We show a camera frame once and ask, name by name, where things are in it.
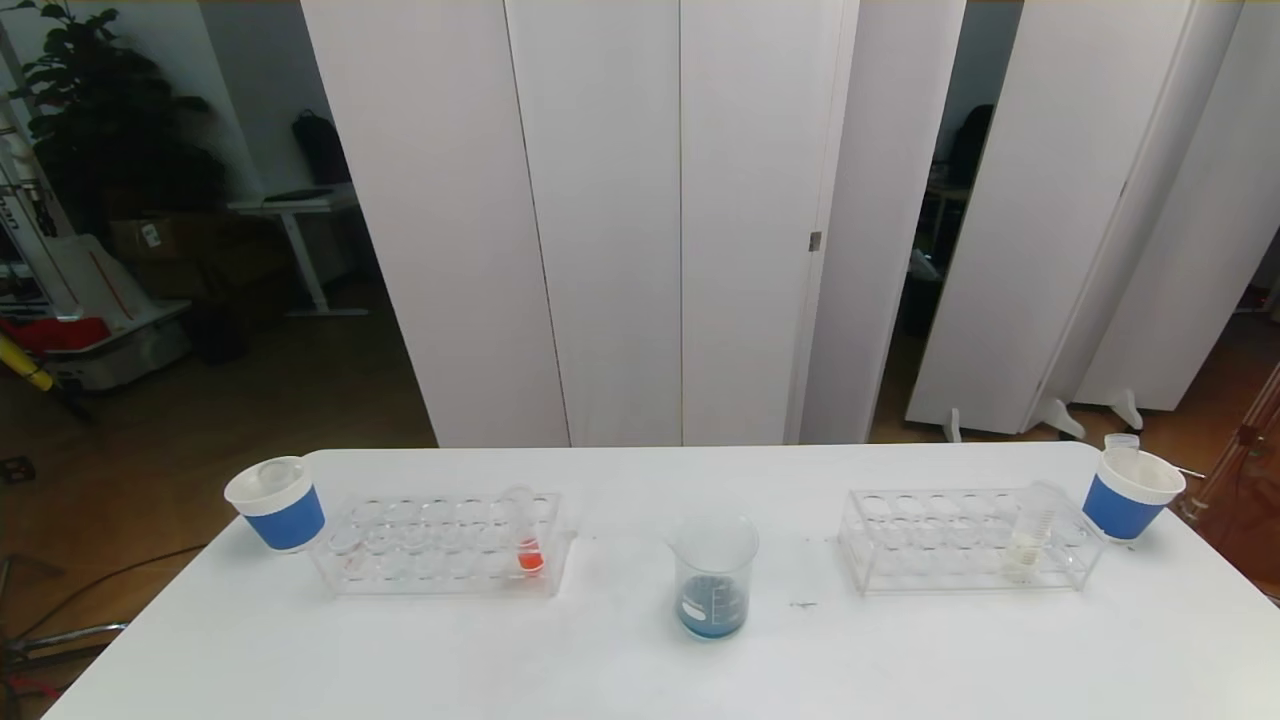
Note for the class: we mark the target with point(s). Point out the blue pigment test tube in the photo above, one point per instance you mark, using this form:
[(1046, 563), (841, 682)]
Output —
[(280, 473)]

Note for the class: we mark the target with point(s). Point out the red pigment test tube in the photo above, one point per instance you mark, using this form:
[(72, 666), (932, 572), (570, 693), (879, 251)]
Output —
[(530, 558), (1122, 441)]

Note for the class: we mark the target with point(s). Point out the clear glass beaker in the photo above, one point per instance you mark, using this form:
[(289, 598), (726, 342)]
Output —
[(715, 560)]

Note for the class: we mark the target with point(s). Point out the clear acrylic test tube rack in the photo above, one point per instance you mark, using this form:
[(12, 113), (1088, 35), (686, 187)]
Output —
[(450, 578), (960, 578)]

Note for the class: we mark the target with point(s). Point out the pale liquid test tube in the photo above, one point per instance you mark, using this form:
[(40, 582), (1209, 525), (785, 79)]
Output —
[(1030, 540)]

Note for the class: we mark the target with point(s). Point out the white partition panel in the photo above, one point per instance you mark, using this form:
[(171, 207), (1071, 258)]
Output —
[(870, 200), (1200, 250), (430, 200), (1040, 200), (610, 200), (750, 200), (1150, 180)]

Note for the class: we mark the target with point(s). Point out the white partition foot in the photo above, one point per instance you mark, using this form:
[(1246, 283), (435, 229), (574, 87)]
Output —
[(952, 427), (1062, 418), (1128, 410)]

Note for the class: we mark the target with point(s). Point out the white standing desk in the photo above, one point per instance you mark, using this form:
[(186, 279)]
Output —
[(290, 207)]

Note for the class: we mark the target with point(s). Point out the black backpack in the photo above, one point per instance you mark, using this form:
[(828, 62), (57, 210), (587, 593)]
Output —
[(320, 150)]

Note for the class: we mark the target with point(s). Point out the blue and white paper cup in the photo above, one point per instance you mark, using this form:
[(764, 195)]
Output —
[(285, 520), (1120, 505)]

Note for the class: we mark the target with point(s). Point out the black chair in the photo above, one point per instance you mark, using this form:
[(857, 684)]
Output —
[(970, 145)]

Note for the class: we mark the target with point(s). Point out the black bin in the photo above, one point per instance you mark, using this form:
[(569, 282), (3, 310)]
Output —
[(220, 335)]

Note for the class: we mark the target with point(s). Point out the brown cardboard box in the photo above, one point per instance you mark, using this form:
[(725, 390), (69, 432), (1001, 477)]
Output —
[(170, 240)]

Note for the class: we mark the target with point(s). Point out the grey plastic crate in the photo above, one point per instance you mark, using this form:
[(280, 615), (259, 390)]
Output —
[(130, 362)]

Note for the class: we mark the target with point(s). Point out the white flat board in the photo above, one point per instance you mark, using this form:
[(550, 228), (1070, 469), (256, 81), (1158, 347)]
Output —
[(100, 280)]

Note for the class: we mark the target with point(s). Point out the dark green potted plant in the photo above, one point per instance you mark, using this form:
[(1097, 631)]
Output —
[(110, 130)]

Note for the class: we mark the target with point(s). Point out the red plastic item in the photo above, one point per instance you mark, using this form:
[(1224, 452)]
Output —
[(60, 335)]

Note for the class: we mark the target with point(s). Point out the dark floor socket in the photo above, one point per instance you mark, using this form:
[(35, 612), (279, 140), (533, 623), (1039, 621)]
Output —
[(17, 470)]

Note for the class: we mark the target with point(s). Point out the metal chair base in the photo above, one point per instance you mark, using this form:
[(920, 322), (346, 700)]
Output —
[(70, 636)]

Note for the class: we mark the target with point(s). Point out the white upright machine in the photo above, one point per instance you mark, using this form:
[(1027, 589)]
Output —
[(20, 220)]

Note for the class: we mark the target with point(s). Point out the transparent acrylic frame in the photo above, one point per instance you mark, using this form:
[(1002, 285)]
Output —
[(1250, 470)]

